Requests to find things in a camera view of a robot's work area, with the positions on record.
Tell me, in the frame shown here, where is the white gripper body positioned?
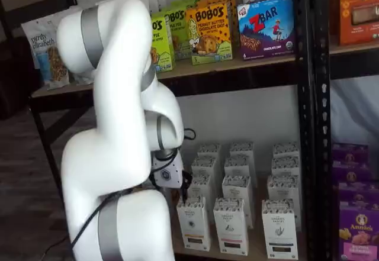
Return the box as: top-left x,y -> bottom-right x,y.
150,154 -> 185,189

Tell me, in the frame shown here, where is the white box yellow strip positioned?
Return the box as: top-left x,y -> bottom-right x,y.
197,143 -> 223,162
187,173 -> 212,203
190,155 -> 219,185
176,196 -> 212,252

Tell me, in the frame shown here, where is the white box pink strip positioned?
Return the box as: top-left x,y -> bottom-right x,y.
229,141 -> 255,159
223,155 -> 256,179
221,174 -> 255,230
213,196 -> 249,257

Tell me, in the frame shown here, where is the white box dark strip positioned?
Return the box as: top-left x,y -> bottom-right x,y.
261,199 -> 299,260
266,174 -> 302,232
271,155 -> 301,178
272,142 -> 300,159

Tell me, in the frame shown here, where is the green Bobo's box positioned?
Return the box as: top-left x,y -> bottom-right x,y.
169,0 -> 208,11
163,5 -> 194,62
150,16 -> 176,73

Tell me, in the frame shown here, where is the black metal shelf rack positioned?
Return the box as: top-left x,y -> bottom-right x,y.
313,0 -> 379,261
28,0 -> 316,261

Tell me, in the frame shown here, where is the purple Annie's box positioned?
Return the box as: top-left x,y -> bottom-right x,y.
331,142 -> 371,185
336,180 -> 379,212
338,207 -> 379,261

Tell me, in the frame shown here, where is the orange snack box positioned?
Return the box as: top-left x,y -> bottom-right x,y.
338,0 -> 379,47

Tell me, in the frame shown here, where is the Purely Elizabeth granola bag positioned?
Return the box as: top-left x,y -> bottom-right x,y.
21,13 -> 72,89

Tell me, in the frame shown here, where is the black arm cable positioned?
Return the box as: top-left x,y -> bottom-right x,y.
70,127 -> 197,252

